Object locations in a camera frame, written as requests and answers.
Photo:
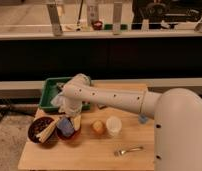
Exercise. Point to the small orange fruit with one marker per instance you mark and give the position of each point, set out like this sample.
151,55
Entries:
98,127

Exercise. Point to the blue sponge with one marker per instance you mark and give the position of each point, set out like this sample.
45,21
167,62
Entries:
66,127

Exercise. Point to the green plastic tray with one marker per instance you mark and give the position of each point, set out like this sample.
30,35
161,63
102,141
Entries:
49,91

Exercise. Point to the grey rectangular block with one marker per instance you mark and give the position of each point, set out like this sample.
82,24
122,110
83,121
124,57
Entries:
101,106

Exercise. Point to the wooden board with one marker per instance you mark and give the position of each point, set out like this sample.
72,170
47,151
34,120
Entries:
92,152

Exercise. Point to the metal tool in tray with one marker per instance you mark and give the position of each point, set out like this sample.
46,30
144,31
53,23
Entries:
60,86

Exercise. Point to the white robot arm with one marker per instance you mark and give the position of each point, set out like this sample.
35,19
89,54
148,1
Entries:
177,115

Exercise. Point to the pale corn husk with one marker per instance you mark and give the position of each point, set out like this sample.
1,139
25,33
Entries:
43,136

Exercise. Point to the silver metal fork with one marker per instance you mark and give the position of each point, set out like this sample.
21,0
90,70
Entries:
121,152

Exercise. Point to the white paper cup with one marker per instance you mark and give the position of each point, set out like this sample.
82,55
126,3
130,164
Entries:
113,125

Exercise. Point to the blue plastic cup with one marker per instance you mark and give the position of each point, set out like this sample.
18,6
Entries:
142,119

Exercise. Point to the grey blue cloth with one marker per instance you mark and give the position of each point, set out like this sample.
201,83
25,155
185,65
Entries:
57,101

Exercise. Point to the dark brown bowl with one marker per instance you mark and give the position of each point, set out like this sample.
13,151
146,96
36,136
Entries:
38,126

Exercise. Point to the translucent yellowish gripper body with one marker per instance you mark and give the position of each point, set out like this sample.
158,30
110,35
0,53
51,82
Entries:
76,122

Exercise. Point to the orange red bowl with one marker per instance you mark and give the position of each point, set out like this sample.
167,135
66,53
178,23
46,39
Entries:
74,136

